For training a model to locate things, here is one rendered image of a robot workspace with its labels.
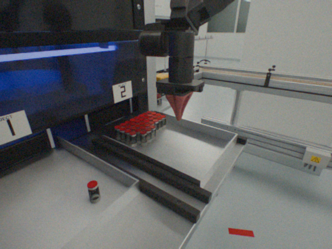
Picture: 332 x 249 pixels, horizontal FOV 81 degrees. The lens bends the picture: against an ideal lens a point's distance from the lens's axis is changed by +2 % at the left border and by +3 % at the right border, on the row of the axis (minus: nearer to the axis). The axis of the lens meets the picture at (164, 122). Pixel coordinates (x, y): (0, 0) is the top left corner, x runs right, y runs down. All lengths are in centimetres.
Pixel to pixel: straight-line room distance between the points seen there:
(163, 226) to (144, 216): 4
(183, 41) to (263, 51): 159
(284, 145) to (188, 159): 105
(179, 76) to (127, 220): 31
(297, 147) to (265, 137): 19
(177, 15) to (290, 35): 158
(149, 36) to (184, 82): 13
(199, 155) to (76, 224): 35
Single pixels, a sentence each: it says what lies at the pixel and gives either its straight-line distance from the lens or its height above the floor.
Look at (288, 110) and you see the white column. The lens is 206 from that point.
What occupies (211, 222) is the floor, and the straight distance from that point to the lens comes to 155.
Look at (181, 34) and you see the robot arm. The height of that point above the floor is 121.
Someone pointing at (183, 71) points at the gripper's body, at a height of 113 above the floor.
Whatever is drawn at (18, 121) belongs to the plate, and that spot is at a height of 103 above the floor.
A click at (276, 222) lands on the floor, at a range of 171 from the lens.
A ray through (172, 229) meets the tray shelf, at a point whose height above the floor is 88.
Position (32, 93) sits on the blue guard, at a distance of 54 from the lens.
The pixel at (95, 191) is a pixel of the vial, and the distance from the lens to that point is 45.
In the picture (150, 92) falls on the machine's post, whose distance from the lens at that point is 81.
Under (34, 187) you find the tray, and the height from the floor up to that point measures 88.
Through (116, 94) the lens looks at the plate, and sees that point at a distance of 67.
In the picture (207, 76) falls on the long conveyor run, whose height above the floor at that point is 90.
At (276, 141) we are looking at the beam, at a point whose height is 53.
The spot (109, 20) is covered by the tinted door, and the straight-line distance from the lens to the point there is 66.
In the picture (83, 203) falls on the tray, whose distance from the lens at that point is 48.
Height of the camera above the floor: 122
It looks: 26 degrees down
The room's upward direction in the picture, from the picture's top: straight up
